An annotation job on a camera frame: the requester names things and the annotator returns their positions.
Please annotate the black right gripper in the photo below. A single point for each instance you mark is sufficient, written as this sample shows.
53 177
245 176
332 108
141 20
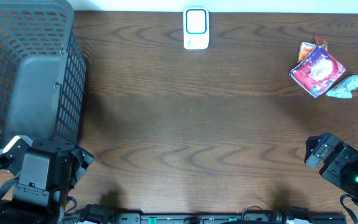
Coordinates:
335 164

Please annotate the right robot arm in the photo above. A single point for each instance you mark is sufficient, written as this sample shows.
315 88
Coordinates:
340 163

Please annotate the small orange snack packet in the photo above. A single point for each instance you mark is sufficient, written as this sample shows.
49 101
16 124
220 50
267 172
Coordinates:
304 51

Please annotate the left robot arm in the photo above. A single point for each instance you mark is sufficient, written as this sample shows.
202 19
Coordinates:
44 173

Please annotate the teal white snack packet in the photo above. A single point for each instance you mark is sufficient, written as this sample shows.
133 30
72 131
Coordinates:
344 88

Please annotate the grey plastic mesh basket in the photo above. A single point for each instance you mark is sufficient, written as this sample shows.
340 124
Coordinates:
42 71

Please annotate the red white striped packet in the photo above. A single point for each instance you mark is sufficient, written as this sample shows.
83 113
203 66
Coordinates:
321 42

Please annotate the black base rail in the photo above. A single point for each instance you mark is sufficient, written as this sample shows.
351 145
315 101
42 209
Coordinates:
253 217

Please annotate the red purple snack bag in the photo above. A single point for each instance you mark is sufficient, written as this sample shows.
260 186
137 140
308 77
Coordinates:
317 72

